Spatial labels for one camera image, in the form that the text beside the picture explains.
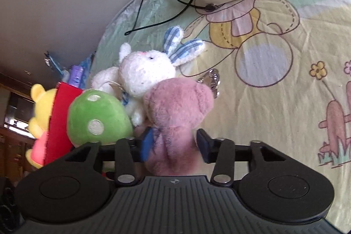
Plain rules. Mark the printed bed sheet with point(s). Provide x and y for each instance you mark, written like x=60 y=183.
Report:
x=274 y=99

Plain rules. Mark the white rabbit plush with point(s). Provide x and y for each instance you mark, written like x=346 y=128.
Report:
x=145 y=75

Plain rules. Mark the green mushroom plush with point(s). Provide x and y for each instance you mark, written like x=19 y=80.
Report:
x=96 y=113

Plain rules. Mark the wooden cabinet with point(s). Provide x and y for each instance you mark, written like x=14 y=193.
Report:
x=13 y=113

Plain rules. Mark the red cardboard box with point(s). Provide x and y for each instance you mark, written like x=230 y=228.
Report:
x=61 y=113

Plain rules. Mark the pink teddy bear plush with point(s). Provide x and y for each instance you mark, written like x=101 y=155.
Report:
x=175 y=113

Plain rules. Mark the white fluffy plush toy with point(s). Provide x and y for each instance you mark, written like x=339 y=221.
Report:
x=104 y=80

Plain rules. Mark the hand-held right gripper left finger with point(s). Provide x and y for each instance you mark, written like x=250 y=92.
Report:
x=146 y=145

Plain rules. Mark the purple tissue pack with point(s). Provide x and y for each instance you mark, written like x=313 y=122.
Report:
x=75 y=75

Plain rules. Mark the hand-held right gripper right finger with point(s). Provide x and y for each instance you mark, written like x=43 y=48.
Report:
x=204 y=146

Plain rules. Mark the blue pack in plastic bag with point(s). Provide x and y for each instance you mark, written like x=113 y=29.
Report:
x=53 y=61

